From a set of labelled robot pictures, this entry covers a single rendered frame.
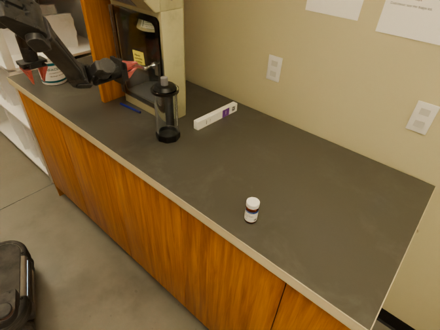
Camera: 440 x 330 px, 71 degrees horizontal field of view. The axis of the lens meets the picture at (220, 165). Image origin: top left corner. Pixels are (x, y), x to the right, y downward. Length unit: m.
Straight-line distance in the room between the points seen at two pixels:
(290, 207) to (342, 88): 0.56
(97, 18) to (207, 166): 0.81
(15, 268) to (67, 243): 0.42
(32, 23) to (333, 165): 1.07
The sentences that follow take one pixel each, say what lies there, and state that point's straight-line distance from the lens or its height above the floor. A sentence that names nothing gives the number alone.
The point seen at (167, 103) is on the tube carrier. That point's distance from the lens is 1.22.
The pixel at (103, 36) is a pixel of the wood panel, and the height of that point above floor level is 1.25.
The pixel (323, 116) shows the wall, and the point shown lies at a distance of 1.46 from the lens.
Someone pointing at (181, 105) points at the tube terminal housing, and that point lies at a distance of 1.47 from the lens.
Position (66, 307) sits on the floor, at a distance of 2.02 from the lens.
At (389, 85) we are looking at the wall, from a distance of 1.32.
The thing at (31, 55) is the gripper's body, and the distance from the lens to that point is 1.53.
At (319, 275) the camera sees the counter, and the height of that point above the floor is 0.94.
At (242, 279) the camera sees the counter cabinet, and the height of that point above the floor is 0.71.
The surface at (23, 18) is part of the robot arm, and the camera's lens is 0.88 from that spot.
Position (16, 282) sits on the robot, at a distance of 1.91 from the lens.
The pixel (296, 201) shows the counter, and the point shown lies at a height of 0.94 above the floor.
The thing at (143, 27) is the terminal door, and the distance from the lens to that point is 1.35.
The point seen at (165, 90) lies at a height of 1.18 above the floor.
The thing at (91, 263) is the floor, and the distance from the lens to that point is 2.13.
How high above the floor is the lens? 1.69
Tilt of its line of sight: 39 degrees down
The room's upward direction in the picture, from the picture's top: 3 degrees clockwise
